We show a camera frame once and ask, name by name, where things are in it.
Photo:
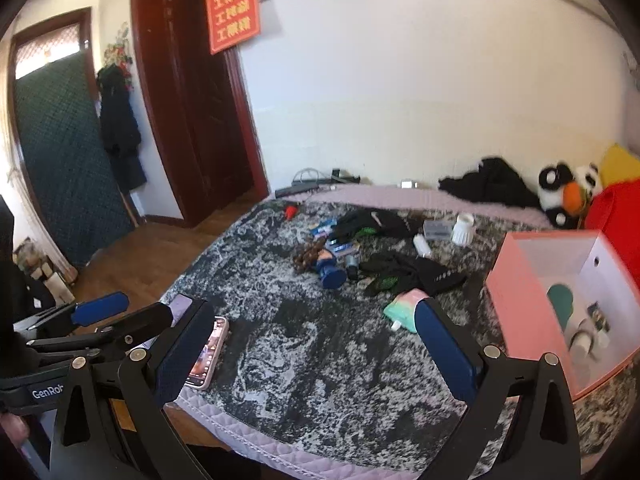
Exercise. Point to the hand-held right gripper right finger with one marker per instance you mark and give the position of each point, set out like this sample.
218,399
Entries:
444,355

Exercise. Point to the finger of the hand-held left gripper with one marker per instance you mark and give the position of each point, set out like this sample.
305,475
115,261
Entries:
142,322
100,307

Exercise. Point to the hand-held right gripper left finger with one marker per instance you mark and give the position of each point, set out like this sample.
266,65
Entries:
186,347

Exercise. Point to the person's left hand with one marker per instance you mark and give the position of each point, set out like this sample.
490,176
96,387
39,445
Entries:
12,427

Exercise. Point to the smartphone with pink case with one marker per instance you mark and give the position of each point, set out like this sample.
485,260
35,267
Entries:
207,355

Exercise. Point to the green and pink pouch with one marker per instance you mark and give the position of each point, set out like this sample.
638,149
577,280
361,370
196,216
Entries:
402,310

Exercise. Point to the floor clutter pile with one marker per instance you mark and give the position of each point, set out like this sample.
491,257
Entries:
45,272

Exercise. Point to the black glove with green grip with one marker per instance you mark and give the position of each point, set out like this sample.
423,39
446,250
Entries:
405,272
372,225

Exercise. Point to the pink storage box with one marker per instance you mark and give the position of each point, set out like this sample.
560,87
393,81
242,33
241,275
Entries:
530,310

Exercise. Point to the small white bottle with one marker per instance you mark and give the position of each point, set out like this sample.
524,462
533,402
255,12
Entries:
421,245

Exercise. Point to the grey patterned blanket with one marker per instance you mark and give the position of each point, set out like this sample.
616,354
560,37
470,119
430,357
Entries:
300,350

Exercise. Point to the small black cap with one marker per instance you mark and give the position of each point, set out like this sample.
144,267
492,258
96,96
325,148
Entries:
352,274

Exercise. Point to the grey small box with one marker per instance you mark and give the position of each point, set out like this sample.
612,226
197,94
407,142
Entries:
435,230

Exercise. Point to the white ribbed cup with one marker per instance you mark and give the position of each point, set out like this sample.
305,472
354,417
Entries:
463,230

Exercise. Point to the green round object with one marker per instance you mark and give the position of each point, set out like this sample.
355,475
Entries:
561,300

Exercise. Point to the grey cylinder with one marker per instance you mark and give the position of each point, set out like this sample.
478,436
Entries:
351,260

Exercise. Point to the blue ribbed bottle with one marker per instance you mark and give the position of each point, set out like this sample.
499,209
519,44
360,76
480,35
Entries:
331,269

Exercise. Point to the white jar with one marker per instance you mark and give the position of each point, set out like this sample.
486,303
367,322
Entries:
586,341

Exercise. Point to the green quilted door curtain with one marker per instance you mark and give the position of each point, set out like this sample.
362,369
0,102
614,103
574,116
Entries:
65,165

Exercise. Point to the small blue box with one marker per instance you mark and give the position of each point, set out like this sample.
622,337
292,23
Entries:
342,247

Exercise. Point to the small red object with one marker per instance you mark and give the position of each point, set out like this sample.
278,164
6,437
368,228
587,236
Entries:
290,212

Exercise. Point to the blue and white tube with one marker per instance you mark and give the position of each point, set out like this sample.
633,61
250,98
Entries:
322,230

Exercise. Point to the small silver object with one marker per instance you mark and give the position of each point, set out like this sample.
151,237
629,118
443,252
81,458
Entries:
410,184

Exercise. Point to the black hanging coat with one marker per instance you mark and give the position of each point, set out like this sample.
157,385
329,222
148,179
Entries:
120,130

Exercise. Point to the black clothing pile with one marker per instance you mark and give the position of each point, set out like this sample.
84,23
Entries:
492,182

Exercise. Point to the black power strip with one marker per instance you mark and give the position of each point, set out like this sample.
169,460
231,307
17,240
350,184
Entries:
296,190

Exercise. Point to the panda plush toy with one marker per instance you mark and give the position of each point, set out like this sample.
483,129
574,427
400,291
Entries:
565,192

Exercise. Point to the black device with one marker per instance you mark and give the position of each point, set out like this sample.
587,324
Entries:
345,177

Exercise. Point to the dark red wooden door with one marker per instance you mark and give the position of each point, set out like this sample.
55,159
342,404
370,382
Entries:
200,110

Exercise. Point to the red pillow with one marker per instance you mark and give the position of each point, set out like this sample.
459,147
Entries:
615,215

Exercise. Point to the artificial flower decoration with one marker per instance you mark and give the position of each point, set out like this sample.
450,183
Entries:
118,55

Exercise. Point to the yellow pillow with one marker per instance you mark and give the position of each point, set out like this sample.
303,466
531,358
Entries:
620,165

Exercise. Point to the red wall sign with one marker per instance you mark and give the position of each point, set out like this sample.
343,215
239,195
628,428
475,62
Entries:
232,5

